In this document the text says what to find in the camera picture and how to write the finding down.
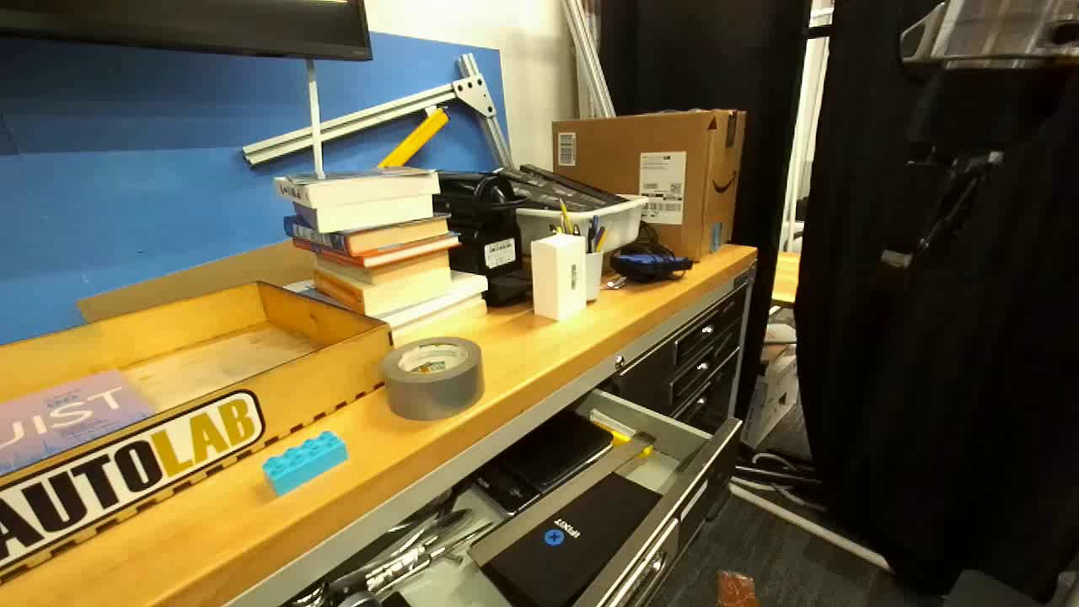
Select black notebook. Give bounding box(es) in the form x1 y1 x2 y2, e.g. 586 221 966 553
467 409 619 516

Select thin white rod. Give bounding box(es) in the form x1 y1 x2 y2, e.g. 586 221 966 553
303 57 329 183

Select black parts in bin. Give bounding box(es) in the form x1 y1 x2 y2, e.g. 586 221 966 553
499 162 627 211

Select black box with blue circle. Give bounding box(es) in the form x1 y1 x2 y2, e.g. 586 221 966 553
478 468 663 607

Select blue wall board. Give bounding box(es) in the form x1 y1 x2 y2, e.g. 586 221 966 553
0 30 511 348

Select grey duct tape roll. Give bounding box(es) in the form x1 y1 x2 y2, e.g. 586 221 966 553
379 335 490 424

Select aluminium extrusion rails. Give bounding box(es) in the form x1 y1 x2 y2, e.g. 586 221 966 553
556 0 622 120

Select cream thick book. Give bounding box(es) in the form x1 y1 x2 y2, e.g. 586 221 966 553
309 254 459 321

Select open grey drawer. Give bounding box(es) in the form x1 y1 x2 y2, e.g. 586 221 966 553
229 388 749 607

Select small white box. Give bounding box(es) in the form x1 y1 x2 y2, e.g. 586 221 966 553
524 228 588 326

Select white plastic bin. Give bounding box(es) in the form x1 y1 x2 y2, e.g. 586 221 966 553
509 192 655 257

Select blue and orange book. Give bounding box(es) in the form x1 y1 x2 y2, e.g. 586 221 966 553
278 211 456 257

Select brown cardboard shipping box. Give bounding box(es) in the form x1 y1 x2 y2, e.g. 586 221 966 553
550 106 753 263

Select blue toy brick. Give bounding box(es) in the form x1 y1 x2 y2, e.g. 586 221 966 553
259 428 354 498

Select white wide book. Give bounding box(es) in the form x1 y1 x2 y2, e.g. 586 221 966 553
283 271 492 343

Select white book with blue spine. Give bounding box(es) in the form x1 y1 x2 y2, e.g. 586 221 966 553
288 199 442 235

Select white pen cup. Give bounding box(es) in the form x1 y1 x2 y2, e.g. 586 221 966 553
579 245 610 305

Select yellow bar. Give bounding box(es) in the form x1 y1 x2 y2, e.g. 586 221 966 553
373 106 452 173

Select aluminium bracket frame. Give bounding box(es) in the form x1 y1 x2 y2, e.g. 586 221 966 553
238 52 522 173

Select blue fabric pouch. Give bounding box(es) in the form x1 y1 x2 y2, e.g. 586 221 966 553
608 245 696 285

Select black monitor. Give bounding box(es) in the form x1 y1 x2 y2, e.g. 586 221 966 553
0 0 376 64

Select black curtain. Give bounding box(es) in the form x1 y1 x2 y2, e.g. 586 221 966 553
592 0 1079 601

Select black handheld device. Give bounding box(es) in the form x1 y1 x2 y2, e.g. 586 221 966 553
434 173 532 308

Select pens in cup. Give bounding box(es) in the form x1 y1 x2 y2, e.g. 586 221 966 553
551 199 610 257

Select silver hand tools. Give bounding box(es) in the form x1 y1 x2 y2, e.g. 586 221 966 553
283 504 499 607

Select black drawer cabinet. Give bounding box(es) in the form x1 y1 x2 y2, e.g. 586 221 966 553
608 260 759 439

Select orange cover book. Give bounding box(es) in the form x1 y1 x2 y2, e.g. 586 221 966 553
313 228 461 272

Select white thick book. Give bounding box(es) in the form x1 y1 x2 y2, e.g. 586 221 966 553
272 164 446 211

